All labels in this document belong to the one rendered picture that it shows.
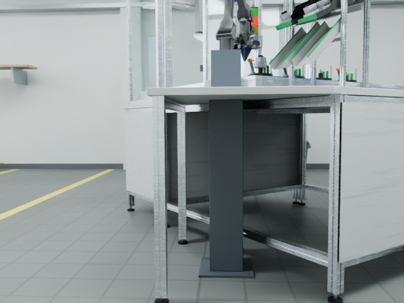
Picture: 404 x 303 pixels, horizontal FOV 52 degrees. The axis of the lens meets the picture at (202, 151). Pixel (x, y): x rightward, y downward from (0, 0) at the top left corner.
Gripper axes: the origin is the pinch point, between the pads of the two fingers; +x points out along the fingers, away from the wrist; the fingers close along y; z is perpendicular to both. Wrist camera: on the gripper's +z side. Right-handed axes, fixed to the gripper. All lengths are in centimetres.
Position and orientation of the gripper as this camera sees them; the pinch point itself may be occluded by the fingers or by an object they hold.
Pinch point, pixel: (244, 55)
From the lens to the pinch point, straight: 232.7
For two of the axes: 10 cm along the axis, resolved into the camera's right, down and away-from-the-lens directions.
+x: 0.1, 10.0, 0.8
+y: 5.5, 0.6, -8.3
